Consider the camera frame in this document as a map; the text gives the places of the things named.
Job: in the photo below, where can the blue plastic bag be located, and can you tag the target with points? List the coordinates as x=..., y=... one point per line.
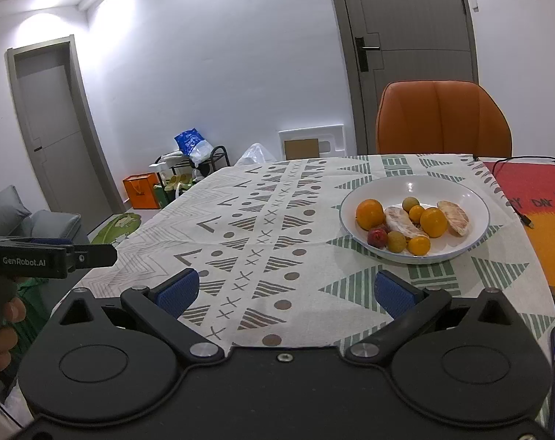
x=192, y=144

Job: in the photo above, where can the white foam packaging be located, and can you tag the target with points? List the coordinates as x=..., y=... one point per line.
x=337, y=140

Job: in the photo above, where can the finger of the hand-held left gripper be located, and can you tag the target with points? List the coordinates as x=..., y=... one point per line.
x=96, y=255

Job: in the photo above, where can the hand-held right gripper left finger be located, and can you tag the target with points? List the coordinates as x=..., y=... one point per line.
x=178, y=291

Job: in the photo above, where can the small orange kumquat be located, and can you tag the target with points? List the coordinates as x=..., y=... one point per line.
x=418, y=245
x=416, y=213

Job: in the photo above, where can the green round fruit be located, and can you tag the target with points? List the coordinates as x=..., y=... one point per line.
x=410, y=202
x=395, y=241

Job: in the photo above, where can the peeled citrus segment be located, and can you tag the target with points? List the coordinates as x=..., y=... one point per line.
x=402, y=222
x=454, y=216

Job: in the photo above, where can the person's left hand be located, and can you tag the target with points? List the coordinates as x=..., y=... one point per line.
x=2, y=343

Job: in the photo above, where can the white plastic bag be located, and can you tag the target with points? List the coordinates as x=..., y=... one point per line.
x=256, y=153

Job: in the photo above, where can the orange shopping bag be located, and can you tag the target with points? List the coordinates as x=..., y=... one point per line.
x=142, y=190

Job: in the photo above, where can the orange chair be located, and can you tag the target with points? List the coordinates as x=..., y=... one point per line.
x=442, y=119

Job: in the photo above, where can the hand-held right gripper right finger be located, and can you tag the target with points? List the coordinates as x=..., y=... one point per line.
x=396, y=295

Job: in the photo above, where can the grey door with dark latch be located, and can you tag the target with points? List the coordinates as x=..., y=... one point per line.
x=52, y=133

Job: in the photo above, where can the black metal rack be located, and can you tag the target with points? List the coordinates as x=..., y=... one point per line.
x=220, y=156

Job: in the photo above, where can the grey sofa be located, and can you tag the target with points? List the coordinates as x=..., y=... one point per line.
x=11, y=220

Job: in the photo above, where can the patterned white tablecloth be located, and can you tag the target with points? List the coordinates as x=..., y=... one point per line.
x=268, y=220

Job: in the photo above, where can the green leaf rug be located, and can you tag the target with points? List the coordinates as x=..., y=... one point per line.
x=117, y=227

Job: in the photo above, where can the white plate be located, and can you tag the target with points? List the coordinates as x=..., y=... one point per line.
x=387, y=190

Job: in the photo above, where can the brown cardboard sheet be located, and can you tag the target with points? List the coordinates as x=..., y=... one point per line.
x=301, y=149

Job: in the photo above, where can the red orange table mat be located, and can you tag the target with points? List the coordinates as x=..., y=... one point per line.
x=534, y=192

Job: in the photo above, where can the large orange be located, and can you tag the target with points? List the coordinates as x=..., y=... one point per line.
x=433, y=222
x=370, y=213

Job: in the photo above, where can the red plum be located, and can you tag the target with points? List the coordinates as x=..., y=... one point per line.
x=377, y=237

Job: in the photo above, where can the yellow green bag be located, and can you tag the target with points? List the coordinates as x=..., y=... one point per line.
x=176, y=183

